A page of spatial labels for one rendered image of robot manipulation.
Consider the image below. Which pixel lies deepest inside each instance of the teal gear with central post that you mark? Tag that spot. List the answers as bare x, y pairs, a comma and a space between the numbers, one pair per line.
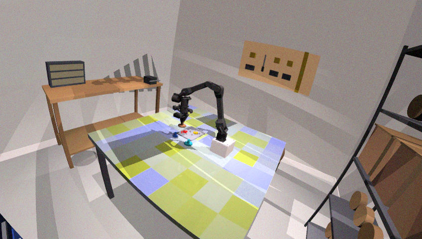
188, 143

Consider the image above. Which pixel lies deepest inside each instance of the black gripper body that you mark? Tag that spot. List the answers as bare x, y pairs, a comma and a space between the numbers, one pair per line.
183, 110

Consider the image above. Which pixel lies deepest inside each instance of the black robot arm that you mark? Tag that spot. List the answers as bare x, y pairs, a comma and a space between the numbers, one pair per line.
218, 91

